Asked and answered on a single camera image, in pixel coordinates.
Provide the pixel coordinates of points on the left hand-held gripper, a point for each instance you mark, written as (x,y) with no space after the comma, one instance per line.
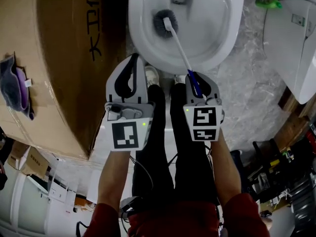
(124,134)

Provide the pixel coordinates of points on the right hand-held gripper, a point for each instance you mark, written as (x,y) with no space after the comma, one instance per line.
(205,117)

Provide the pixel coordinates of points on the white open-lid toilet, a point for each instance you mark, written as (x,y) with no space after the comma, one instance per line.
(217,46)

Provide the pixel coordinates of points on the white and blue toilet brush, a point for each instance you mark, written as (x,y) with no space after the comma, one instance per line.
(179,46)

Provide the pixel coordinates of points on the person's right forearm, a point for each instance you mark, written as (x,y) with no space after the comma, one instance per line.
(225,171)

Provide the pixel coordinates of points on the person's left forearm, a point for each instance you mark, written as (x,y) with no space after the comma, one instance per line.
(113,179)

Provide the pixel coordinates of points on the white closed smart toilet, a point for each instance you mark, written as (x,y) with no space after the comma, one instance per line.
(284,58)

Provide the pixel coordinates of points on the person's right shoe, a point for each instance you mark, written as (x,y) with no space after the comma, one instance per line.
(180,79)

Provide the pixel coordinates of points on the person's shoe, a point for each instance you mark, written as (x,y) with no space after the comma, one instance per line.
(151,75)
(180,79)

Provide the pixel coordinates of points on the person's left shoe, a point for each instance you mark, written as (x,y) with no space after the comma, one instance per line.
(151,75)

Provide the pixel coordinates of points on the large cardboard box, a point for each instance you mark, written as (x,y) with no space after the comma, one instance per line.
(61,95)

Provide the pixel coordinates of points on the person's left leg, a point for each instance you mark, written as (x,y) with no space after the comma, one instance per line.
(158,144)

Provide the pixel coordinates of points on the person's leg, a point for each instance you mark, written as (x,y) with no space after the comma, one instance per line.
(158,144)
(238,171)
(195,176)

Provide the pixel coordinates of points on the person's right leg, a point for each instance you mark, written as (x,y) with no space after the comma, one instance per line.
(195,176)

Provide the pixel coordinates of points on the stack of wooden planks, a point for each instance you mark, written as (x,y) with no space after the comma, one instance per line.
(293,122)

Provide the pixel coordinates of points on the black metal rack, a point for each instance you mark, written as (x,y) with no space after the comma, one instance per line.
(271,171)

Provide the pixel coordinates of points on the green plastic bottle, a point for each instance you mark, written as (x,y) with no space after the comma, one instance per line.
(267,3)

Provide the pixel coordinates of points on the grey and purple cloth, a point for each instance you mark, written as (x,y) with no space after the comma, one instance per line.
(12,88)

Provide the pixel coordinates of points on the grey waist device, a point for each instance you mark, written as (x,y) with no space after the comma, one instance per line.
(128,204)

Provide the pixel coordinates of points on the small cardboard box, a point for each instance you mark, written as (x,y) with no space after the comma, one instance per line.
(32,162)

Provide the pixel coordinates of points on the person's red shirt torso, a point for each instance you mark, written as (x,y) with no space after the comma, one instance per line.
(172,218)

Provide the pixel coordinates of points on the black ribbed barrel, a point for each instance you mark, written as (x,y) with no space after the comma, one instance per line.
(304,206)

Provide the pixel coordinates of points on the white cabinet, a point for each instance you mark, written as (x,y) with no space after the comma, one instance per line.
(22,206)

